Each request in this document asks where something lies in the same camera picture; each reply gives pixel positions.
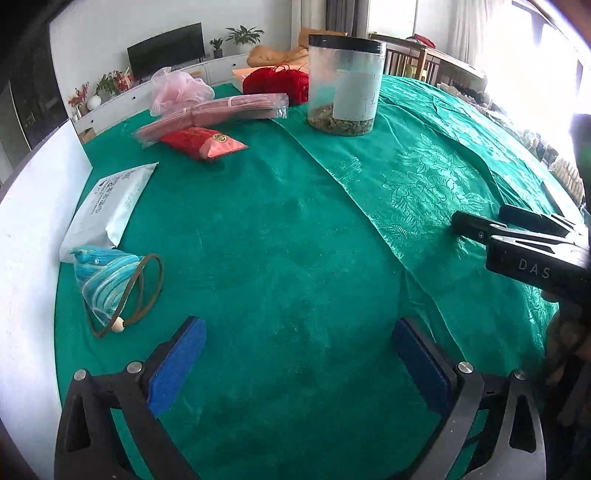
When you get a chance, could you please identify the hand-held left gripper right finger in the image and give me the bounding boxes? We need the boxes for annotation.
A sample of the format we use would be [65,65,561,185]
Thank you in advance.
[392,316,548,480]

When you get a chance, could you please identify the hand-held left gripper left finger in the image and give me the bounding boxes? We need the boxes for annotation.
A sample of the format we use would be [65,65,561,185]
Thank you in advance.
[54,316,208,480]

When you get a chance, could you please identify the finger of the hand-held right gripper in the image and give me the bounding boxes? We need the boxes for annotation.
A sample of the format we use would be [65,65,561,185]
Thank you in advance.
[499,204,578,235]
[451,211,509,246]

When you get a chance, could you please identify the blue striped drawstring pouch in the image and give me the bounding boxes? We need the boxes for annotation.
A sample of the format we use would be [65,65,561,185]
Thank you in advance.
[69,247,165,340]

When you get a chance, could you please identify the white wet wipes packet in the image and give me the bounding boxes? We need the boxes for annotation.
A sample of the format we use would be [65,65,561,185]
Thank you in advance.
[60,162,160,264]

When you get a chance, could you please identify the red foil packet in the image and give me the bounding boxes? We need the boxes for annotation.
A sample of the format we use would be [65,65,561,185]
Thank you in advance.
[161,128,249,161]

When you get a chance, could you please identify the pink stick packet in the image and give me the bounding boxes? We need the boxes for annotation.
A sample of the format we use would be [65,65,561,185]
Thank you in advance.
[185,93,289,121]
[131,108,204,147]

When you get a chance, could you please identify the person's right forearm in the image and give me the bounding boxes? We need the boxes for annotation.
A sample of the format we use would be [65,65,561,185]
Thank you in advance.
[538,355,591,480]

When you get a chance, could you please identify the person's right hand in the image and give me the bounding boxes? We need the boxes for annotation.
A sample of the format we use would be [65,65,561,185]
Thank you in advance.
[544,307,591,388]

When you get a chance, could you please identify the beige woven basket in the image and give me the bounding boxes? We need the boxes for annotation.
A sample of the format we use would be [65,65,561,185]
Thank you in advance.
[554,159,583,199]

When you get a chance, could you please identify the green satin floral tablecloth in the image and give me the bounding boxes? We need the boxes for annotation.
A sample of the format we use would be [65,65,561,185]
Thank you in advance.
[277,74,587,370]

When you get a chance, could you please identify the green matte tablecloth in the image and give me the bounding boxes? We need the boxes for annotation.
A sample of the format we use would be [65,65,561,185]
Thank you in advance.
[54,83,546,480]

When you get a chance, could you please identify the window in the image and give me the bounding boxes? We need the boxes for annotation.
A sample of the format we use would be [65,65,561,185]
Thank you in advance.
[485,0,591,153]

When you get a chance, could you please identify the white board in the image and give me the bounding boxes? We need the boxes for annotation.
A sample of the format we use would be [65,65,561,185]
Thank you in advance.
[0,117,93,480]

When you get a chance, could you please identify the wooden crib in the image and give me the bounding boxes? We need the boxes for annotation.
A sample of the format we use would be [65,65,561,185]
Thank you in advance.
[369,33,485,88]

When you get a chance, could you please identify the clear jar with black lid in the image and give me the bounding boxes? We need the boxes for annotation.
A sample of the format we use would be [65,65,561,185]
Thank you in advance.
[307,34,387,137]

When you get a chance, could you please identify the beige curtain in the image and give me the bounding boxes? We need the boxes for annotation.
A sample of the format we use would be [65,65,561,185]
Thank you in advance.
[455,0,513,75]

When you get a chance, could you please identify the red yarn ball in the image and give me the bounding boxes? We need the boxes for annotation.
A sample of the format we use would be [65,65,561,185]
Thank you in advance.
[242,65,311,106]

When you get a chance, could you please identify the grey curtain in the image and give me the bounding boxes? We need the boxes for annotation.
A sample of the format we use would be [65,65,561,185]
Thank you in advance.
[325,0,370,35]

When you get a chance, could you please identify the orange lounge chair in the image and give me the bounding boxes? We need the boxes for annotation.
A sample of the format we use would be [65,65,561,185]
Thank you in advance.
[247,28,347,70]

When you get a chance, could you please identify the red flowers in vase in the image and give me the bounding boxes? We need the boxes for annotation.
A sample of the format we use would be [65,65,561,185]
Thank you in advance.
[68,83,89,118]

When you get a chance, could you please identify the leafy plant with red ornaments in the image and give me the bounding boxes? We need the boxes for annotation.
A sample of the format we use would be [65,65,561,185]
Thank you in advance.
[95,69,134,97]

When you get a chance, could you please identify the large potted green plant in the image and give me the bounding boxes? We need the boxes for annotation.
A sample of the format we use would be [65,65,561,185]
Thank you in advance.
[225,25,265,47]

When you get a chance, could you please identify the white television cabinet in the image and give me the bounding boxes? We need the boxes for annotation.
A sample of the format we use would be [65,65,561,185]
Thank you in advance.
[71,53,252,134]

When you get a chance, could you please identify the dark display cabinet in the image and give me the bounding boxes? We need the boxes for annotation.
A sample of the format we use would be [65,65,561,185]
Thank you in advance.
[0,28,70,153]

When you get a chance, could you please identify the black television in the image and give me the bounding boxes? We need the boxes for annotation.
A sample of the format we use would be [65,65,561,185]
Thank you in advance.
[126,22,206,84]

